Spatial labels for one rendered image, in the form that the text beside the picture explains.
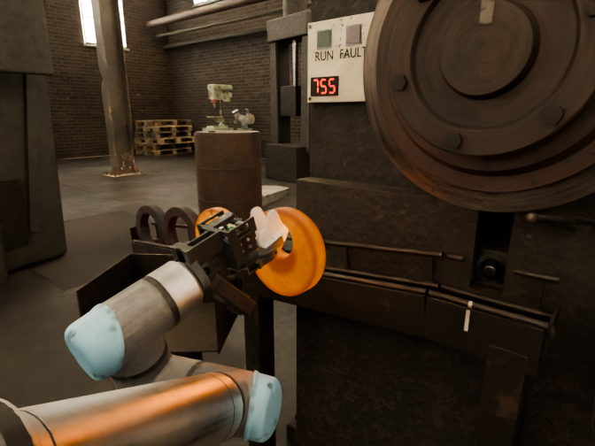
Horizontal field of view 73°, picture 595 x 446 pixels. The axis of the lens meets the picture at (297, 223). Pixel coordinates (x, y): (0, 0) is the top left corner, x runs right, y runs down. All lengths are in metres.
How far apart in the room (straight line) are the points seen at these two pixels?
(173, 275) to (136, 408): 0.23
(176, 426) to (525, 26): 0.58
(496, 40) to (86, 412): 0.59
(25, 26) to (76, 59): 8.14
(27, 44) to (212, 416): 2.73
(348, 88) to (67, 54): 10.28
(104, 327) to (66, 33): 10.74
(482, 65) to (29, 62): 2.66
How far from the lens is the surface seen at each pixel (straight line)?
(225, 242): 0.57
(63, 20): 11.17
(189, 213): 1.29
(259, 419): 0.50
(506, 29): 0.62
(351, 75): 0.97
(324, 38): 1.01
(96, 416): 0.31
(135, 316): 0.51
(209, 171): 3.45
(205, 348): 0.81
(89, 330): 0.50
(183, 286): 0.53
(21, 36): 2.98
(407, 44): 0.67
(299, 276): 0.67
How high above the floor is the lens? 1.03
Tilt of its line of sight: 15 degrees down
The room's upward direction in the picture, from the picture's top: straight up
